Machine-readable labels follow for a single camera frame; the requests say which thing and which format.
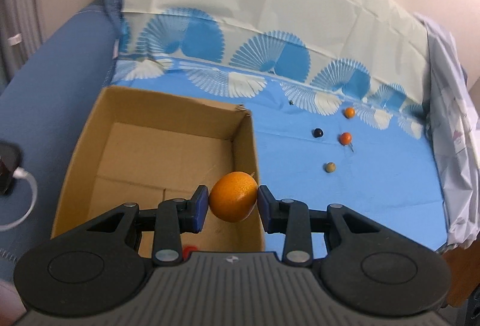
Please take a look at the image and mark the red round fruit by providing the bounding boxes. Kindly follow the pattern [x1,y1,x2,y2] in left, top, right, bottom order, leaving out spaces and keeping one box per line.
[182,245,199,260]

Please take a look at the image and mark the small yellow-green fruit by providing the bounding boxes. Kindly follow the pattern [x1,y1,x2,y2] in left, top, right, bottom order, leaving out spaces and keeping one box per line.
[325,162,336,173]

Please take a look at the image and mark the dark plum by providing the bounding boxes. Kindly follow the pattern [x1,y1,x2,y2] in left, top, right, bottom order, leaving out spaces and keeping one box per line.
[312,128,324,138]

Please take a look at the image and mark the orange fruit with stem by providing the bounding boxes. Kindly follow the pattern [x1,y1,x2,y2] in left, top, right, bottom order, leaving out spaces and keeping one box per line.
[338,132,354,151]

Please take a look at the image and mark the brown cardboard box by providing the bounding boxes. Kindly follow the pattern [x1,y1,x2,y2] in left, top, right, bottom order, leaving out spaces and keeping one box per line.
[52,86,260,236]

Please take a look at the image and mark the blue white patterned sheet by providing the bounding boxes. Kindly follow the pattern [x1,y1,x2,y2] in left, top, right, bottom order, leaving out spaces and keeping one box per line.
[112,0,448,250]

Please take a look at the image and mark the blue fabric sofa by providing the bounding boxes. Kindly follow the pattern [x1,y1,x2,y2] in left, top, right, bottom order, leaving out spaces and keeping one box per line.
[1,0,123,284]

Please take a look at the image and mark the black smartphone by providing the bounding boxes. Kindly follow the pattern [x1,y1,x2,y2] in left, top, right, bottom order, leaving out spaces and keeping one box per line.
[0,141,22,195]

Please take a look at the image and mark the grey patterned cloth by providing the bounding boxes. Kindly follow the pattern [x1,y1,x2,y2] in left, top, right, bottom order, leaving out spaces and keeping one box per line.
[416,14,479,250]

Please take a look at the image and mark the grey curtain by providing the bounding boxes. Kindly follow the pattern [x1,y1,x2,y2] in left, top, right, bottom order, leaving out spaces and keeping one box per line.
[1,0,44,82]

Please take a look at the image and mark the white charging cable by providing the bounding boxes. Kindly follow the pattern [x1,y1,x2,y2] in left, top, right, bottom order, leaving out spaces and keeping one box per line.
[0,167,39,233]

